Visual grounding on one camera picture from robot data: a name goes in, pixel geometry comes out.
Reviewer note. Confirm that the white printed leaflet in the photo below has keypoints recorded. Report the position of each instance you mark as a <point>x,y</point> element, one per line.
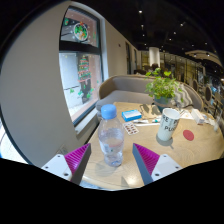
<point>186,115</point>

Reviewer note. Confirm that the group of round-backed chairs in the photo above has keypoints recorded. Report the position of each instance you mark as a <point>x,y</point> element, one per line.
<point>208,95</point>

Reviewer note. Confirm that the grey curved sofa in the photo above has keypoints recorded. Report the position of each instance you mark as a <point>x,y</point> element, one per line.
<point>123,90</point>

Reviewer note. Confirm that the white pen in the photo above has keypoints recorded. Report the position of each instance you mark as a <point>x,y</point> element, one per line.
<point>146,122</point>

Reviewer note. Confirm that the group of ceiling spotlights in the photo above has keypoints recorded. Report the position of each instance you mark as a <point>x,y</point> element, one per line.
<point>140,11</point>

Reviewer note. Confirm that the white mug with black print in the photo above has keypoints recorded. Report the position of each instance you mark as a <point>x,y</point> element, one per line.
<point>168,125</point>

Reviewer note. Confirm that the grey white chevron cushion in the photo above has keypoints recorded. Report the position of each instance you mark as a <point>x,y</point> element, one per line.
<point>186,96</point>

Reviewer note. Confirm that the white box with orange print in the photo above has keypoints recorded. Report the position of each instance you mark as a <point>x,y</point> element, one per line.
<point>197,116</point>

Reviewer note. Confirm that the blue and white pack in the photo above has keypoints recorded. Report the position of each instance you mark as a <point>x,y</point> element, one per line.
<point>131,115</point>

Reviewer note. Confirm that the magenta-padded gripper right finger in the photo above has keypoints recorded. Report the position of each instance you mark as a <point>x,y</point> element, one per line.
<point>147,159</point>

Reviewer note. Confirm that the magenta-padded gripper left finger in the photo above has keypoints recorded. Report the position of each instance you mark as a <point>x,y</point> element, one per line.
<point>76,159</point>

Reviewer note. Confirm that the window with holiday decals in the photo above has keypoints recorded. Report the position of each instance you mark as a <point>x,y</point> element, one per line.
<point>71,86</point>

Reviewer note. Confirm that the flat round red coaster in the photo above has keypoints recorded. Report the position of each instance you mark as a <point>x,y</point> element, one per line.
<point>188,135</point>

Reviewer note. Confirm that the green potted plant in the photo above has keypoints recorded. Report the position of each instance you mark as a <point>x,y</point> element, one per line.
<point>161,86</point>

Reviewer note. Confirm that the clear blue-capped water bottle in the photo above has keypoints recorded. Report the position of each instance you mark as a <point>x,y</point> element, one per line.
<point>111,140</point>

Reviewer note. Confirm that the white round pillar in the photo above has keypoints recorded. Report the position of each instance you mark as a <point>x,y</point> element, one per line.
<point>154,56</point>

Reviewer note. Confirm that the white card with red dots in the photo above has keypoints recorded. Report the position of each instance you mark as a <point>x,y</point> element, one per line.
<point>130,128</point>

